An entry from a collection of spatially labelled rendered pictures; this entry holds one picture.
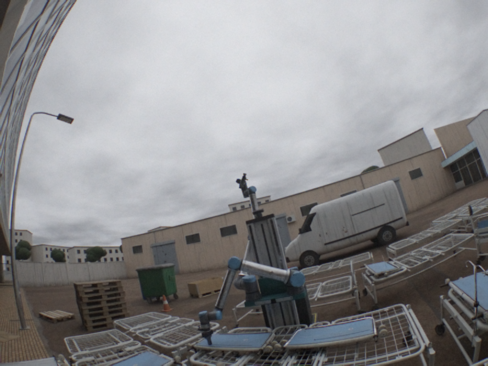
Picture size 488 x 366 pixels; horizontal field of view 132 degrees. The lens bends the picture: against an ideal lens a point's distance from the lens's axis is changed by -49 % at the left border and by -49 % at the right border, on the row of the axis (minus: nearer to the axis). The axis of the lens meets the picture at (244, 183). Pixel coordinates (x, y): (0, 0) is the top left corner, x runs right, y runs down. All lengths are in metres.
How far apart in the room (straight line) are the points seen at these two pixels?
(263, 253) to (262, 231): 0.26
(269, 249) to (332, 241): 6.50
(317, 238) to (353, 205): 2.01
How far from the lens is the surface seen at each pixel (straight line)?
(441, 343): 2.46
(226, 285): 2.16
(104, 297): 5.73
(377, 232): 9.08
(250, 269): 1.98
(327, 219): 8.82
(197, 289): 7.88
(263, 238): 2.45
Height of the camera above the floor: 1.47
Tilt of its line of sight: 17 degrees up
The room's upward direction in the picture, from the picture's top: 13 degrees counter-clockwise
